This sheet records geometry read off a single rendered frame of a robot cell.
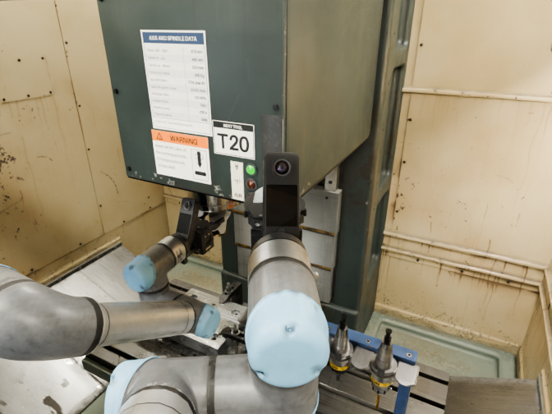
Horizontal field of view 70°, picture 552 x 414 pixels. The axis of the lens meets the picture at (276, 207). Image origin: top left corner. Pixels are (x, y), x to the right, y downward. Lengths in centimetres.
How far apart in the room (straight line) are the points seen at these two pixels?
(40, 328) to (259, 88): 52
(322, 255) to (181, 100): 96
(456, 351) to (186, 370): 179
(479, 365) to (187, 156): 165
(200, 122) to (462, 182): 122
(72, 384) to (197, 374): 148
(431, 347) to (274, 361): 178
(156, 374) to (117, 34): 72
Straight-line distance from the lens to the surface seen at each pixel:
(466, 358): 213
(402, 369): 108
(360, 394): 142
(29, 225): 202
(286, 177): 50
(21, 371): 194
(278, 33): 73
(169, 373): 45
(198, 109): 84
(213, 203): 108
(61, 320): 69
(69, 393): 189
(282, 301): 37
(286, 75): 73
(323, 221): 152
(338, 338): 105
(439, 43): 169
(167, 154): 93
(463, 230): 186
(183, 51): 84
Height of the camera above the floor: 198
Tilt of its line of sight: 25 degrees down
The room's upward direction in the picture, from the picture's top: straight up
